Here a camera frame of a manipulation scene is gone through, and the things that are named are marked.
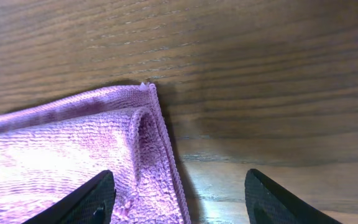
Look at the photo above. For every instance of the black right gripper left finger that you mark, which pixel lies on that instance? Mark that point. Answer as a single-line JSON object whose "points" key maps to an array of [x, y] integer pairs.
{"points": [[92, 202]]}

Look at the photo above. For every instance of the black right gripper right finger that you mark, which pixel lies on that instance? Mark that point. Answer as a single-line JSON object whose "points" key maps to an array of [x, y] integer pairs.
{"points": [[269, 202]]}

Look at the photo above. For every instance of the purple microfiber cloth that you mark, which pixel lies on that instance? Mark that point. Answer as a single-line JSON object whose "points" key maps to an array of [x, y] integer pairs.
{"points": [[49, 151]]}

